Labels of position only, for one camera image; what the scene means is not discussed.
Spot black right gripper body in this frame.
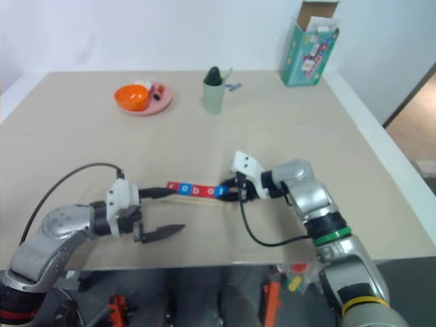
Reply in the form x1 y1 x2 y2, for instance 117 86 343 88
234 172 260 202

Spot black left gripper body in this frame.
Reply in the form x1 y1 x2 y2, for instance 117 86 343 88
116 204 144 243

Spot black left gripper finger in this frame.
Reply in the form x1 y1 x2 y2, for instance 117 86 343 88
138 186 178 199
141 223 187 245

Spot pale green cup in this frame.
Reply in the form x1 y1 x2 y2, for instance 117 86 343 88
202 80 226 116

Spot orange tool under table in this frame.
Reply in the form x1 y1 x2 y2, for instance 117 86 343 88
108 294 139 327

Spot pink round plate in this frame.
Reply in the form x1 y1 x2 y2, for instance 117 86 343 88
117 82 174 117

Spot orange plastic bowl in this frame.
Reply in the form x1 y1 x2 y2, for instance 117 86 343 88
114 84 151 112

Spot green and yellow pieces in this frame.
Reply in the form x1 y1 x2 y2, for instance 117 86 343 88
284 272 305 292

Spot dark green rounded object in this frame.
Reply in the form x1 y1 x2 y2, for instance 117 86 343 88
204 66 223 86

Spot orange upright bar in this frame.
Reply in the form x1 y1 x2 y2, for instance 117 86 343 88
264 281 282 327

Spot teal cardboard box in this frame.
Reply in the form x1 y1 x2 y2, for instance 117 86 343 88
280 0 341 88

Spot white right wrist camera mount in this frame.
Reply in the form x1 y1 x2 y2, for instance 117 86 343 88
230 150 274 200

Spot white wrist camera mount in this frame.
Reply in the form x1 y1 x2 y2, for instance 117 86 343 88
105 178 142 236
230 150 274 200

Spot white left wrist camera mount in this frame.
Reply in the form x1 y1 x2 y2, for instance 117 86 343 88
105 178 142 236

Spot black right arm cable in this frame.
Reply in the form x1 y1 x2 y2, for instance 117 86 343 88
238 199 313 247

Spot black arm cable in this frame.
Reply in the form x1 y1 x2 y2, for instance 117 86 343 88
19 162 125 246
238 199 313 247

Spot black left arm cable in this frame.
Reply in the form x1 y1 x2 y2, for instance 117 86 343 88
19 162 125 246

